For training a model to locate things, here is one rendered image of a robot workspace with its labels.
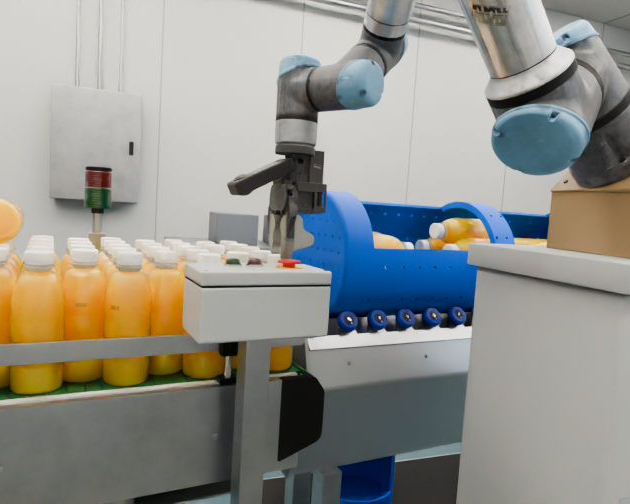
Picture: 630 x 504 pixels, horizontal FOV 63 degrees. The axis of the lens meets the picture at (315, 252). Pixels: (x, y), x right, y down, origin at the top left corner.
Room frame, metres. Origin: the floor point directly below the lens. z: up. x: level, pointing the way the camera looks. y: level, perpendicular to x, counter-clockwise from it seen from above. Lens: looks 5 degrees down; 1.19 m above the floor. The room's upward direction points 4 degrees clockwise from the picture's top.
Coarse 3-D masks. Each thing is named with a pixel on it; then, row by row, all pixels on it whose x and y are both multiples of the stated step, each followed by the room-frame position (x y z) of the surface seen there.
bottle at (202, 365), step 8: (200, 352) 0.83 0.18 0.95; (208, 352) 0.84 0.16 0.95; (216, 352) 0.84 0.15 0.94; (184, 360) 0.85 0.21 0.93; (192, 360) 0.84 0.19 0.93; (200, 360) 0.83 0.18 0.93; (208, 360) 0.84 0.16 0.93; (216, 360) 0.84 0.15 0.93; (224, 360) 0.87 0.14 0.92; (184, 368) 0.85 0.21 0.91; (192, 368) 0.84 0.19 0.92; (200, 368) 0.83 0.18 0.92; (208, 368) 0.84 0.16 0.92; (216, 368) 0.85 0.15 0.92; (192, 376) 0.84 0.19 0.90; (200, 376) 0.83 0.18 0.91; (208, 376) 0.84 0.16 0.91
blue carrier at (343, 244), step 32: (320, 224) 1.12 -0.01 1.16; (352, 224) 1.05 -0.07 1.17; (384, 224) 1.36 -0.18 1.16; (416, 224) 1.41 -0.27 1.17; (512, 224) 1.56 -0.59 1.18; (544, 224) 1.61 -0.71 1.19; (320, 256) 1.12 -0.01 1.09; (352, 256) 1.02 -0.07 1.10; (384, 256) 1.06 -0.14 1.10; (416, 256) 1.10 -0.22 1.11; (448, 256) 1.14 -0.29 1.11; (352, 288) 1.04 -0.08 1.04; (384, 288) 1.07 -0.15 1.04; (416, 288) 1.11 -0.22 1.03; (448, 288) 1.16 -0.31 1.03
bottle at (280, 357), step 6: (276, 348) 0.89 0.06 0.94; (282, 348) 0.90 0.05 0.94; (288, 348) 0.91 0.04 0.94; (270, 354) 0.89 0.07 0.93; (276, 354) 0.89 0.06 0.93; (282, 354) 0.90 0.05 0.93; (288, 354) 0.91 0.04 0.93; (270, 360) 0.89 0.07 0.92; (276, 360) 0.89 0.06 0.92; (282, 360) 0.90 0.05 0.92; (288, 360) 0.91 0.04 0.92; (270, 366) 0.89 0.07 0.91; (276, 366) 0.89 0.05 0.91; (282, 366) 0.90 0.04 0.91; (288, 366) 0.91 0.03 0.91
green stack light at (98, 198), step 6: (84, 192) 1.26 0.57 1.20; (90, 192) 1.24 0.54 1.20; (96, 192) 1.24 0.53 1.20; (102, 192) 1.25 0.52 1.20; (108, 192) 1.26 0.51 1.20; (84, 198) 1.25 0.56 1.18; (90, 198) 1.24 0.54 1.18; (96, 198) 1.24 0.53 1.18; (102, 198) 1.25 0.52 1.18; (108, 198) 1.26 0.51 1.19; (84, 204) 1.25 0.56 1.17; (90, 204) 1.24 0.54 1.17; (96, 204) 1.24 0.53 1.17; (102, 204) 1.25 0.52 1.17; (108, 204) 1.26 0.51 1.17
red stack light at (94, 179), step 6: (84, 174) 1.26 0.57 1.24; (90, 174) 1.24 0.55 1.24; (96, 174) 1.24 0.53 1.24; (102, 174) 1.25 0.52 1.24; (108, 174) 1.26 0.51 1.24; (90, 180) 1.24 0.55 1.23; (96, 180) 1.24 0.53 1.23; (102, 180) 1.25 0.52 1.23; (108, 180) 1.26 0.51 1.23; (84, 186) 1.26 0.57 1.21; (90, 186) 1.24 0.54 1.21; (96, 186) 1.24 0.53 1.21; (102, 186) 1.25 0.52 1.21; (108, 186) 1.26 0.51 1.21
